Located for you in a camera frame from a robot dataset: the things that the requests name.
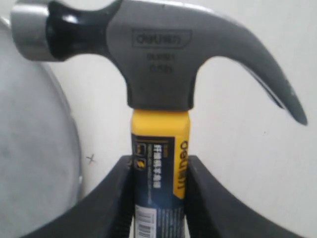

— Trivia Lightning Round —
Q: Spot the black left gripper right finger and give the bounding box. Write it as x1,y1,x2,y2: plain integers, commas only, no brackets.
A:
185,156,298,238

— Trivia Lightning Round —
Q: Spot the yellow black claw hammer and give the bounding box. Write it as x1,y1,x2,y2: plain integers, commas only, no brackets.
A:
10,0,308,238

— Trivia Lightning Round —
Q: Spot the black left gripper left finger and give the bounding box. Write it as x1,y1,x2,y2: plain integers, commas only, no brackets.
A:
26,156,134,238

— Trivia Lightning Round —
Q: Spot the round stainless steel plate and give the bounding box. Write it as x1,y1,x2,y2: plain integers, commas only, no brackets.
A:
0,18,82,238

